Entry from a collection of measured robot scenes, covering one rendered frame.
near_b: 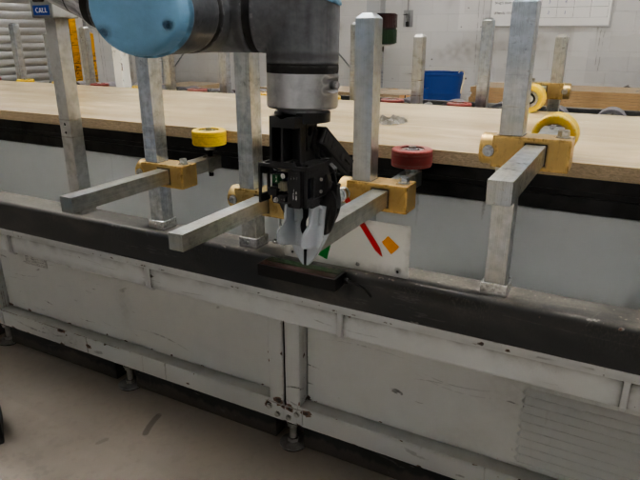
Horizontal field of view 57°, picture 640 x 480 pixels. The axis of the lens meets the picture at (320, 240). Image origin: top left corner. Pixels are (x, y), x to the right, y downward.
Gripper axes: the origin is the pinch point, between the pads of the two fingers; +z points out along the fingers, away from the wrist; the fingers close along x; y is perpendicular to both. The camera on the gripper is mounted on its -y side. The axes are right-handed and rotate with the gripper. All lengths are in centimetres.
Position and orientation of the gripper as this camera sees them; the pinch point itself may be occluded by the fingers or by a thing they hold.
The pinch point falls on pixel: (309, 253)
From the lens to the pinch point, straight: 82.2
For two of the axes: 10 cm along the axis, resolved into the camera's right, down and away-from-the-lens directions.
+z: -0.2, 9.5, 3.1
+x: 8.8, 1.6, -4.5
